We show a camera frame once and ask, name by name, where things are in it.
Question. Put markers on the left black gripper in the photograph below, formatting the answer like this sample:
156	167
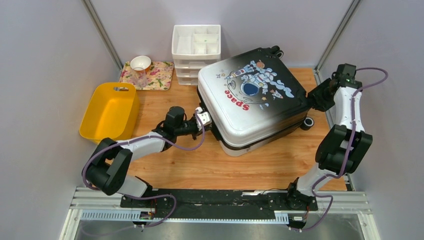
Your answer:
197	132

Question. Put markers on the white black space suitcase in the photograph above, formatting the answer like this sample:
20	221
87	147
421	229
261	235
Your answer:
253	99

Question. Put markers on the floral serving tray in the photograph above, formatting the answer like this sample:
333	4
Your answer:
159	76

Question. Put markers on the clear drinking glass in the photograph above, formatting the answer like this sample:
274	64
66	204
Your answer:
140	75

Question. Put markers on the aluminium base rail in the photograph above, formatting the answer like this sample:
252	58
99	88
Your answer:
89	205

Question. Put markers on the white plastic drawer organizer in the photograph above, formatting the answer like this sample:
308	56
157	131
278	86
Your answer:
194	46

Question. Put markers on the yellow plastic basket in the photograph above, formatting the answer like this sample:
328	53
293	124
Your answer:
111	113

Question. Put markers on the white orange bowl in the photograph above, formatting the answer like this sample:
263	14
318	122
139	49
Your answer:
140	63

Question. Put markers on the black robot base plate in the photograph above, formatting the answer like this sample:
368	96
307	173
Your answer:
221	205

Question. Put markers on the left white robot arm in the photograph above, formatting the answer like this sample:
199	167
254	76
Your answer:
107	168

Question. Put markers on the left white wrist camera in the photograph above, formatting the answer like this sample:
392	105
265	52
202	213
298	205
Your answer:
202	117

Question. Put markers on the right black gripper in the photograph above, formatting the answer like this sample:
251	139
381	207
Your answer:
318	93

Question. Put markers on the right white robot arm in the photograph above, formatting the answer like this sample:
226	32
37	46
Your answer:
343	148

